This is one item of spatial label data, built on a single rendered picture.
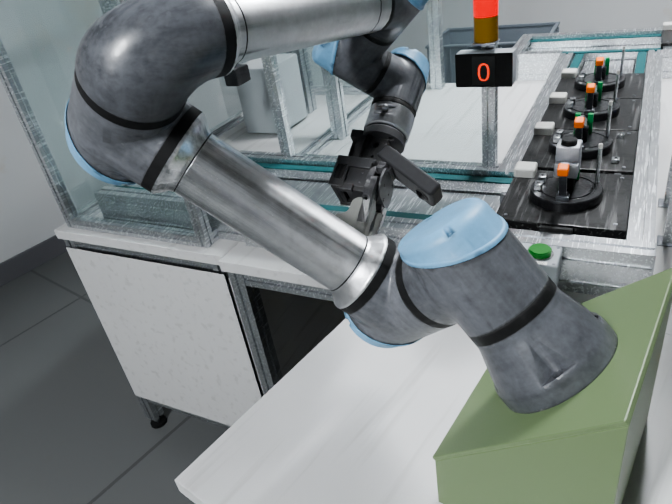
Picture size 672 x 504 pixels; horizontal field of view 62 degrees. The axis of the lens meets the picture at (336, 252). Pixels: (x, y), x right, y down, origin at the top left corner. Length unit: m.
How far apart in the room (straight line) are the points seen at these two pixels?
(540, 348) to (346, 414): 0.39
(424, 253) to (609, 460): 0.27
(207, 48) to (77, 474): 1.88
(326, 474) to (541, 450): 0.34
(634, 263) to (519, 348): 0.50
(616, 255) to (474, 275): 0.52
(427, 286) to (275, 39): 0.33
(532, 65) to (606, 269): 1.40
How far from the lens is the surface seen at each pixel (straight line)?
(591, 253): 1.11
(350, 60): 0.90
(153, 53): 0.59
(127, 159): 0.67
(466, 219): 0.62
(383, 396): 0.95
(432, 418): 0.91
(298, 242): 0.68
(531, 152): 1.46
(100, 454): 2.31
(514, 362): 0.65
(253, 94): 2.11
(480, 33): 1.27
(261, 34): 0.66
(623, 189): 1.29
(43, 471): 2.38
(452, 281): 0.62
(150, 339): 1.86
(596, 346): 0.66
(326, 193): 1.47
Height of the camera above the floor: 1.54
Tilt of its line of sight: 31 degrees down
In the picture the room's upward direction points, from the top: 10 degrees counter-clockwise
